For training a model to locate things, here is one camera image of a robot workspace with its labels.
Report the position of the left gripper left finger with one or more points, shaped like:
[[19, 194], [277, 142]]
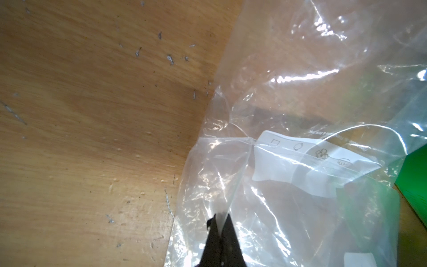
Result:
[[211, 256]]

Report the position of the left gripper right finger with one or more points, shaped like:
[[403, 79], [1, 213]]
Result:
[[231, 252]]

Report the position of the clear zip bag blue zipper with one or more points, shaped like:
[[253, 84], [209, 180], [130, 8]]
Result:
[[316, 106]]

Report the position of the green plastic basket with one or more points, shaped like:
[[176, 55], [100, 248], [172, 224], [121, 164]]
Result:
[[412, 182]]

